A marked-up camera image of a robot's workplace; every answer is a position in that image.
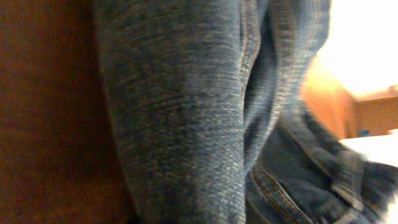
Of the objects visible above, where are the dark blue jeans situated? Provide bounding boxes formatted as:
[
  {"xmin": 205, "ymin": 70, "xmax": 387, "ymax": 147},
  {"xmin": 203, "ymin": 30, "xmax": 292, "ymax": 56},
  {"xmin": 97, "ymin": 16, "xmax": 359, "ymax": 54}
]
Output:
[{"xmin": 94, "ymin": 0, "xmax": 397, "ymax": 224}]

